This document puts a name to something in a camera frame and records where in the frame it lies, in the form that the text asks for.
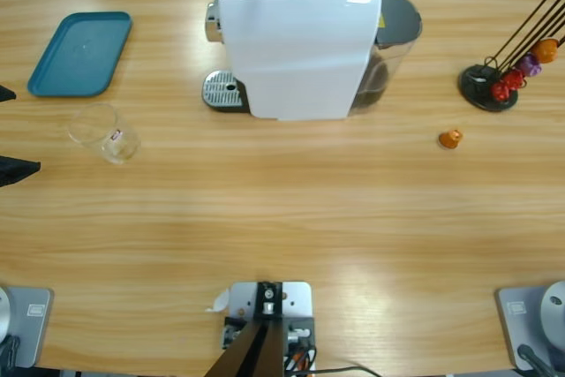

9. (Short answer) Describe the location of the dark camera post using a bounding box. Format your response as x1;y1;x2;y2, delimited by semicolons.
205;280;286;377

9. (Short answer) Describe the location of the purple coffee capsule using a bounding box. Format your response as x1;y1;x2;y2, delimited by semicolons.
516;53;543;78

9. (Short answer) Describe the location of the black base cable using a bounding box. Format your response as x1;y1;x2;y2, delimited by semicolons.
0;335;22;372
516;343;560;377

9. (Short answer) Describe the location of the red coffee capsule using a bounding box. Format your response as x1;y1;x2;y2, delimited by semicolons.
491;80;513;102
504;70;527;90

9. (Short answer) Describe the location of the orange coffee capsule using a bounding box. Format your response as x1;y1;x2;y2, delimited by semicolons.
530;37;560;64
437;127;465;151

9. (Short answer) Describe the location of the orange wire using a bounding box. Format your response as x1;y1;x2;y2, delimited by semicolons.
286;350;310;370

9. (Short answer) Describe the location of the white capsule coffee machine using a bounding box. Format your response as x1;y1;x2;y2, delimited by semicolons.
203;0;383;123

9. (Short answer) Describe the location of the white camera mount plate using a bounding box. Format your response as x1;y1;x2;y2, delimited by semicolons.
229;280;315;320

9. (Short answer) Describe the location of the teal plastic tray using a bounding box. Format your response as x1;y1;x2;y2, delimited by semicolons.
26;11;133;99

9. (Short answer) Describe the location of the white paper tab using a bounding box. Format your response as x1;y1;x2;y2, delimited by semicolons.
204;287;231;314

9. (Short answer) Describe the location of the black electronics module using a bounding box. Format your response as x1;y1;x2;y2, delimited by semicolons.
222;315;318;373

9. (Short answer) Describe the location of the black table edge cable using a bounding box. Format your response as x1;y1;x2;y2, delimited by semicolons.
308;365;381;377

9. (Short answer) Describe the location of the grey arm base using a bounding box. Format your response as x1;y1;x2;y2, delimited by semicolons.
0;286;55;369
493;279;565;372

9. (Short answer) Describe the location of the metal grate drip tray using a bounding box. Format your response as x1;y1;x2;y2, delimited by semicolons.
201;70;251;114

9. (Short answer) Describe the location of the clear drinking glass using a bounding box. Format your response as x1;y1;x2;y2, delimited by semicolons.
66;102;142;165

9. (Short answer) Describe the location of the black capsule holder with rods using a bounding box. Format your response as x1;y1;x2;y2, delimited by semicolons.
457;0;565;113

